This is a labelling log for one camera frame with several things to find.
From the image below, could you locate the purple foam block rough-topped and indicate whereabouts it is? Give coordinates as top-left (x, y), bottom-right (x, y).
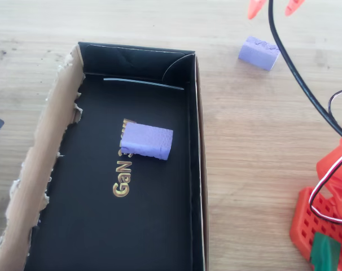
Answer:
top-left (238, 36), bottom-right (281, 71)

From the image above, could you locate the purple foam block smooth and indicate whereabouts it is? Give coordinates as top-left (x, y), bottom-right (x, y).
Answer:
top-left (121, 123), bottom-right (174, 161)

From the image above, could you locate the black cardboard box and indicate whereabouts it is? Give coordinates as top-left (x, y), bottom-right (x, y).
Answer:
top-left (0, 41), bottom-right (210, 271)

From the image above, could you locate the black camera cable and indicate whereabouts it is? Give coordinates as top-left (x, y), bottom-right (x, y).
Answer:
top-left (268, 0), bottom-right (342, 145)

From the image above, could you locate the red white black servo wire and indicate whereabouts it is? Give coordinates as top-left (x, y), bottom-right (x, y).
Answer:
top-left (308, 88), bottom-right (342, 226)

